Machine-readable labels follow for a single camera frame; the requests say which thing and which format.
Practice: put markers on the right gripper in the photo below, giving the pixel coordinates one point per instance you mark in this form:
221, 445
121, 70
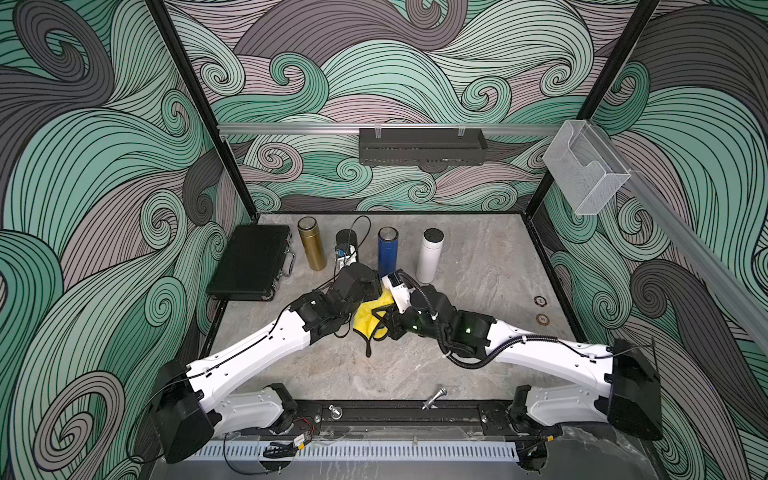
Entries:
394, 324

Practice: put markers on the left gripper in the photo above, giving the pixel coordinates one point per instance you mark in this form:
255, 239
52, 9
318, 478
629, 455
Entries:
372, 290

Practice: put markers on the yellow cleaning cloth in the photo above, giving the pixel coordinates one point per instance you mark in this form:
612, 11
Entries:
367, 325

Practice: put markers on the gold thermos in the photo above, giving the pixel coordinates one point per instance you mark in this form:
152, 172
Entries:
309, 232

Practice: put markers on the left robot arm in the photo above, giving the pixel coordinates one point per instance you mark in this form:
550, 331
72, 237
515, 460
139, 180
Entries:
192, 403

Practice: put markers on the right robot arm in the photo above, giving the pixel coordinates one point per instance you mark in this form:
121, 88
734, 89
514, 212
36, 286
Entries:
614, 384

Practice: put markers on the black thermos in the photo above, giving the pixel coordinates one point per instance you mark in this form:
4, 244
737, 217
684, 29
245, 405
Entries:
346, 237

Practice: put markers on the white thermos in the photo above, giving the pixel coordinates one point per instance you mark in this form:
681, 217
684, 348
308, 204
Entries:
429, 256

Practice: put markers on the blue thermos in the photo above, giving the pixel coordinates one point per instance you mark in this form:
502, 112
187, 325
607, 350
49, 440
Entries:
388, 241

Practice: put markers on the silver bolt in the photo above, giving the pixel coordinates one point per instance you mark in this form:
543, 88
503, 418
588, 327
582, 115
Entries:
430, 402

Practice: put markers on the black case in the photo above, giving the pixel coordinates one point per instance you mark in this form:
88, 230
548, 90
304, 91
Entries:
254, 261

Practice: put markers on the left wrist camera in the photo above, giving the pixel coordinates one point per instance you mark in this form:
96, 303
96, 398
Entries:
345, 255

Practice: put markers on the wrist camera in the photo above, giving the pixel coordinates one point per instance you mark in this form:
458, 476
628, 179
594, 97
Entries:
345, 255
399, 291

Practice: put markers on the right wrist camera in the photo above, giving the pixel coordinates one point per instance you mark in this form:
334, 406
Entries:
399, 291

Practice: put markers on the white slotted cable duct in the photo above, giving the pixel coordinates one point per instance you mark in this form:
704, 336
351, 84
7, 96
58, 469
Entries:
398, 451

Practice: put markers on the black wall shelf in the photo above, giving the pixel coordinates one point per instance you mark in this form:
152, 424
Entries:
421, 147

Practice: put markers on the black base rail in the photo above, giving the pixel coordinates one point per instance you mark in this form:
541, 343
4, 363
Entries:
505, 418

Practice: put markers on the aluminium wall rail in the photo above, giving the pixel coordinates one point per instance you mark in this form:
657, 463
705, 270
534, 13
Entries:
333, 128

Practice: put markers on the clear plastic wall holder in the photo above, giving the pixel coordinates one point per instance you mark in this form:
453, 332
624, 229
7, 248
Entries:
586, 166

